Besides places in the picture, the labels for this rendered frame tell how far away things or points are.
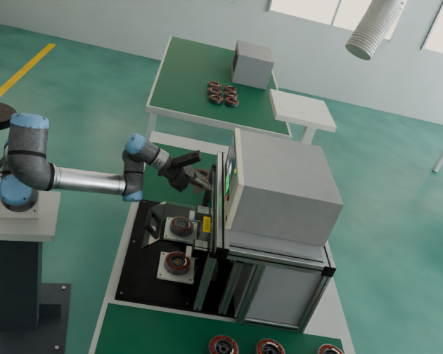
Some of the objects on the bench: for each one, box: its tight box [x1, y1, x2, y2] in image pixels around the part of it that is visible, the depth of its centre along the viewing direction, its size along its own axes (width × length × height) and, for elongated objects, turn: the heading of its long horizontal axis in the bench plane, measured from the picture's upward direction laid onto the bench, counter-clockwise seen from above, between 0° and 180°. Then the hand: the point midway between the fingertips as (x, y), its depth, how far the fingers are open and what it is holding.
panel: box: [233, 262, 257, 317], centre depth 195 cm, size 1×66×30 cm, turn 160°
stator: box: [164, 251, 191, 275], centre depth 188 cm, size 11×11×4 cm
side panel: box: [236, 264, 332, 333], centre depth 170 cm, size 28×3×32 cm, turn 70°
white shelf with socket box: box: [269, 89, 337, 145], centre depth 272 cm, size 35×37×46 cm
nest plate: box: [157, 251, 195, 284], centre depth 189 cm, size 15×15×1 cm
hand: (210, 186), depth 171 cm, fingers closed
